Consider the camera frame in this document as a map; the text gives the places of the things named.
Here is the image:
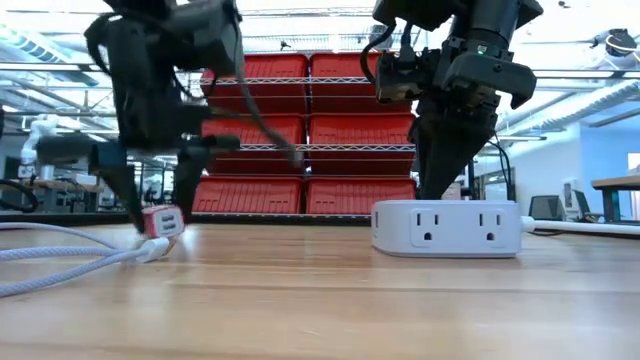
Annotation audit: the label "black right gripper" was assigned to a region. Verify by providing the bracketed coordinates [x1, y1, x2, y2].
[409, 47, 539, 201]

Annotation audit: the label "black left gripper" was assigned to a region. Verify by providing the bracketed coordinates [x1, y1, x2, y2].
[34, 132, 242, 235]

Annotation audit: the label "red USB wall charger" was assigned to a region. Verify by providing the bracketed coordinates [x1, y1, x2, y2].
[141, 204, 186, 240]

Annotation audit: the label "white square power strip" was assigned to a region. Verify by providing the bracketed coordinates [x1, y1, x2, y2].
[370, 199, 524, 259]

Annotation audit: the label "white braided USB cable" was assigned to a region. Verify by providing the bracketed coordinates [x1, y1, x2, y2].
[0, 221, 172, 300]

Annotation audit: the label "wooden top workbench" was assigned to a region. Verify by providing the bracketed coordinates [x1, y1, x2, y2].
[0, 177, 105, 214]

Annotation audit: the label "black office chair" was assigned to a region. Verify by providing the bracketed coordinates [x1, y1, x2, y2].
[528, 194, 564, 222]

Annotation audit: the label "wooden desk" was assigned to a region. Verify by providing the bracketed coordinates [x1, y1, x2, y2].
[591, 174, 640, 224]

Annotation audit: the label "black round ceiling fixture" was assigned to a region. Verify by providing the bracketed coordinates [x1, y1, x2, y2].
[594, 28, 638, 58]

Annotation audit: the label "black table frame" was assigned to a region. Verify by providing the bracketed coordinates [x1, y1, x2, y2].
[0, 211, 640, 239]

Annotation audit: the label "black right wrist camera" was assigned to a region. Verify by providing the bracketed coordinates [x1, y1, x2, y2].
[374, 47, 442, 105]

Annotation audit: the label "red bins on wire shelf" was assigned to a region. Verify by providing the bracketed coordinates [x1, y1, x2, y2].
[177, 6, 432, 219]

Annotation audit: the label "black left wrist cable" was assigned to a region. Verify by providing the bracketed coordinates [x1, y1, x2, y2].
[232, 49, 304, 169]

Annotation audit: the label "black looped hose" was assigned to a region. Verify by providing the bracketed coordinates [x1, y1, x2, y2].
[0, 178, 40, 214]

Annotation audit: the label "white power strip cord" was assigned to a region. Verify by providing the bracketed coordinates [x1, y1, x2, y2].
[520, 215, 640, 237]

